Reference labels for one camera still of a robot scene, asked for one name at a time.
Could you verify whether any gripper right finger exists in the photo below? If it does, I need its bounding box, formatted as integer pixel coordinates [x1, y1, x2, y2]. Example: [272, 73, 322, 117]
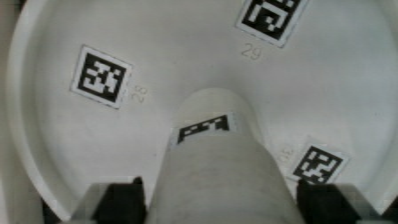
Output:
[297, 179, 384, 224]

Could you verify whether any white round table top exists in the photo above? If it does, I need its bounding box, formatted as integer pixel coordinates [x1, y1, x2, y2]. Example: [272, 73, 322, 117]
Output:
[5, 0, 398, 220]

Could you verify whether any white front fence bar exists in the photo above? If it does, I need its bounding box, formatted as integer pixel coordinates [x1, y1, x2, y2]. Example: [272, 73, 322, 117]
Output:
[0, 0, 43, 224]

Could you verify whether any white cylindrical table leg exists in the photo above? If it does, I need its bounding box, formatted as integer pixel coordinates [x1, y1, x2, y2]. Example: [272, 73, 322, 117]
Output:
[146, 88, 306, 224]

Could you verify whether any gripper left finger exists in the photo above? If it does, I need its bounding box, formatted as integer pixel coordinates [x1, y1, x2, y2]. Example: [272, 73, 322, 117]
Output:
[67, 177, 147, 224]

